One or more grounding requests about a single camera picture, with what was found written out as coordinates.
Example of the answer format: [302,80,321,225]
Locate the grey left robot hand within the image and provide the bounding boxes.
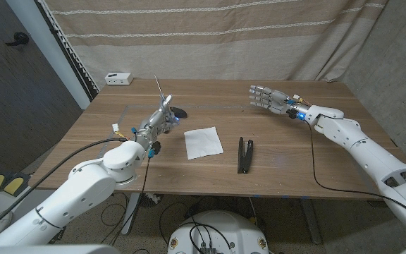
[132,94,181,150]

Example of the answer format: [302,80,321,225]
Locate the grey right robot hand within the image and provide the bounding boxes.
[248,84,310,121]

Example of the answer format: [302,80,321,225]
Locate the grey yellow handled scissors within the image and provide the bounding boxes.
[153,73,181,133]

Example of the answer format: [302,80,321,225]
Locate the white tissue sheet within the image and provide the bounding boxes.
[183,126,224,160]

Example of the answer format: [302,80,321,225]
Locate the black game controller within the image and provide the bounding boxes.
[171,106,188,120]

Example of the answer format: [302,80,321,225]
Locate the black stapler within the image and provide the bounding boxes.
[237,136,254,174]

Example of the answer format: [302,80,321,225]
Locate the white power strip box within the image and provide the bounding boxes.
[104,72,134,86]

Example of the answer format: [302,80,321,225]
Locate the black white floor brush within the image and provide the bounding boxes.
[138,193,162,207]

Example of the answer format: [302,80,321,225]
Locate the beige striped curtain backdrop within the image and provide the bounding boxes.
[37,0,389,102]

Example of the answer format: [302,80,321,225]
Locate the white table leg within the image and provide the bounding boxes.
[121,193,141,236]

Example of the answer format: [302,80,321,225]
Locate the grey table leg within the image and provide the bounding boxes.
[300,198,323,245]

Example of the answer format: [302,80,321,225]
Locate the white robot torso base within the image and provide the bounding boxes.
[167,210,269,254]

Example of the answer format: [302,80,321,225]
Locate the dark wooden door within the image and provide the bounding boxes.
[0,0,84,176]

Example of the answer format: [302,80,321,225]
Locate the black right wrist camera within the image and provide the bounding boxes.
[285,107,307,122]

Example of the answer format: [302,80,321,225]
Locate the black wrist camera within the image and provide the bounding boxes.
[147,140,162,159]
[285,107,307,122]

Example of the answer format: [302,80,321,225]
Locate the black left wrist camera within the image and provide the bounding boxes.
[147,140,162,159]

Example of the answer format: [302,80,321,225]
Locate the thin black left wrist cable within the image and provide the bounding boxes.
[110,157,152,245]

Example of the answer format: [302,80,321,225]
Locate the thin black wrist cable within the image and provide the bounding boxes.
[110,157,152,245]
[304,119,406,219]

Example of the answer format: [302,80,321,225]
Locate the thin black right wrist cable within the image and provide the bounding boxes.
[304,119,406,219]

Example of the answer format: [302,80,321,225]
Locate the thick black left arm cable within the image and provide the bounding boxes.
[0,137,129,241]

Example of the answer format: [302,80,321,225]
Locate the white door frame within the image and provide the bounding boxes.
[5,0,93,110]

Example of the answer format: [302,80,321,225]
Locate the black door handle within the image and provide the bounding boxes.
[5,32,30,47]

